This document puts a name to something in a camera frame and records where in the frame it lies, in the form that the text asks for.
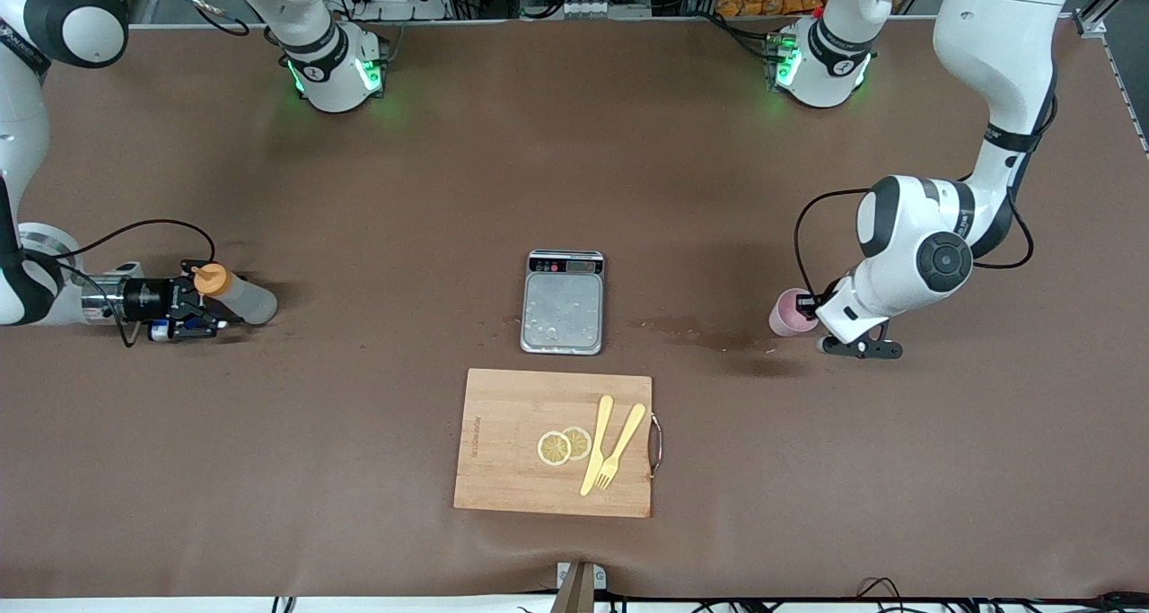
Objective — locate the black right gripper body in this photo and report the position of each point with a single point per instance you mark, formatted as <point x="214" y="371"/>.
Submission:
<point x="149" y="298"/>

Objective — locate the pink plastic cup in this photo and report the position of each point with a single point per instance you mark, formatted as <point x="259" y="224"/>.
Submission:
<point x="783" y="315"/>

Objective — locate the orange-capped translucent sauce bottle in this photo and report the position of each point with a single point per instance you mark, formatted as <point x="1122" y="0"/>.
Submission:
<point x="247" y="299"/>

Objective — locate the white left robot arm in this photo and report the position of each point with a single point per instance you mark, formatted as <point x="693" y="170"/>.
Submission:
<point x="907" y="254"/>

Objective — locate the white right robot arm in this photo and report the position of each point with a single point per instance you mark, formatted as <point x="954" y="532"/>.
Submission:
<point x="332" y="83"/>

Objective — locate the brown liquid spill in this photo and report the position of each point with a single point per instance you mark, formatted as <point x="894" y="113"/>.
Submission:
<point x="700" y="335"/>

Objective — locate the yellow plastic fork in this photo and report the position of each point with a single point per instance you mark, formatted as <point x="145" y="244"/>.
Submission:
<point x="623" y="442"/>

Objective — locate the silver digital kitchen scale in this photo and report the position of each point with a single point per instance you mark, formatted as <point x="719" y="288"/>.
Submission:
<point x="562" y="312"/>

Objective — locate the yellow plastic knife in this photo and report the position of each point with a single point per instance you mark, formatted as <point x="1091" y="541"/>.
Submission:
<point x="596" y="447"/>

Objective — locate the lemon slice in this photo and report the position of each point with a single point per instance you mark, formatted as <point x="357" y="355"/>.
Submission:
<point x="552" y="449"/>

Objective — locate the wooden cutting board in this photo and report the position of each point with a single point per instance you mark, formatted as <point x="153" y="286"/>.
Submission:
<point x="512" y="451"/>

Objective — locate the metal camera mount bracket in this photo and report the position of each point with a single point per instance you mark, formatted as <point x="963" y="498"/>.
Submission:
<point x="581" y="586"/>

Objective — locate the aluminium frame profile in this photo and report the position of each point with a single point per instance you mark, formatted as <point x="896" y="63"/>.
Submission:
<point x="1113" y="3"/>

